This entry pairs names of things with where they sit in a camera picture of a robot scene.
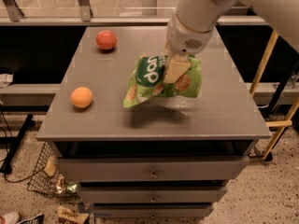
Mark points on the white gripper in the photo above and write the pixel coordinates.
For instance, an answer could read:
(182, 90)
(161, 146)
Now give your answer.
(185, 39)

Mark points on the green rice chip bag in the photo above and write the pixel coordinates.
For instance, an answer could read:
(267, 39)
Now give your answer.
(146, 81)

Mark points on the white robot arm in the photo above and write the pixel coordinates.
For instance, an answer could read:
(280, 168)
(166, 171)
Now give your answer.
(190, 26)

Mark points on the yellow snack bag on floor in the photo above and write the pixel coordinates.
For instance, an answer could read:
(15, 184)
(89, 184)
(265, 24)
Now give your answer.
(67, 216)

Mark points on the dark snack bag on floor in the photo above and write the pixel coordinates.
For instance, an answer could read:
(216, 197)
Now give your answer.
(38, 219)

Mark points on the red apple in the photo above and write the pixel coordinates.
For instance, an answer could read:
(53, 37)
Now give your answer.
(106, 40)

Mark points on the grey drawer cabinet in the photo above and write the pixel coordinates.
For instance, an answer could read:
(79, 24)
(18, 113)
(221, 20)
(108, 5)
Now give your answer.
(222, 120)

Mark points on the orange fruit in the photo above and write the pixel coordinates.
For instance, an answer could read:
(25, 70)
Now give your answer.
(81, 97)

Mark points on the top grey drawer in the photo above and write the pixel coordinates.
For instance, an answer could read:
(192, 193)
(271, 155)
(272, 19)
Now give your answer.
(153, 169)

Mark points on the grey drawer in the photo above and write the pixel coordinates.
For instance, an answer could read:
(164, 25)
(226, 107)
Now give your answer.
(153, 169)
(152, 194)
(148, 211)

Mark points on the middle grey drawer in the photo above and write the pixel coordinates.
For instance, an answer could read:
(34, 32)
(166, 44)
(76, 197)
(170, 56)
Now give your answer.
(152, 194)

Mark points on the bottom grey drawer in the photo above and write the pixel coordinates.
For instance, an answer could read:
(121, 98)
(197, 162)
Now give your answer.
(148, 211)

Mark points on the snack bags in basket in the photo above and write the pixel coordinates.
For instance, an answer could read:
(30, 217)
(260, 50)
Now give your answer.
(57, 185)

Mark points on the grey metal railing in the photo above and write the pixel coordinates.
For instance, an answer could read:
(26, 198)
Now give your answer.
(85, 12)

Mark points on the black metal floor stand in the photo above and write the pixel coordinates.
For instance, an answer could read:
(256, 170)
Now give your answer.
(14, 144)

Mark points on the white red shoe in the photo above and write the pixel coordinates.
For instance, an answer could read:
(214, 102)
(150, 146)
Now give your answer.
(10, 218)

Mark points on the black wire basket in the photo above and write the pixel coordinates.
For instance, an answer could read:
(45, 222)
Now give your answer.
(38, 181)

